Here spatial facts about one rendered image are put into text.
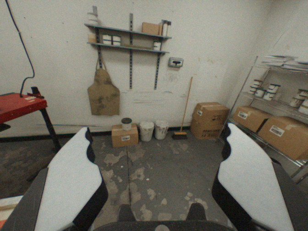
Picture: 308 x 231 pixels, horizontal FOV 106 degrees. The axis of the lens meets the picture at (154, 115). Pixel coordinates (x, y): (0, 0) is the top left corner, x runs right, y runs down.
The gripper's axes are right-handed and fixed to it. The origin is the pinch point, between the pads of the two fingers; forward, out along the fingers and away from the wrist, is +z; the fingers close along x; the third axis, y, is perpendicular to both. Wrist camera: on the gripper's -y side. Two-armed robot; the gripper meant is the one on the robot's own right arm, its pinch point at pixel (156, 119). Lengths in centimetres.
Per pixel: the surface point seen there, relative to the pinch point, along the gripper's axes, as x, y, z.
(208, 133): 123, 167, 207
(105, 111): -97, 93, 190
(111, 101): -81, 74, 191
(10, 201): -76, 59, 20
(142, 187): -22, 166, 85
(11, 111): -137, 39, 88
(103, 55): -79, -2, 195
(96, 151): -112, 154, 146
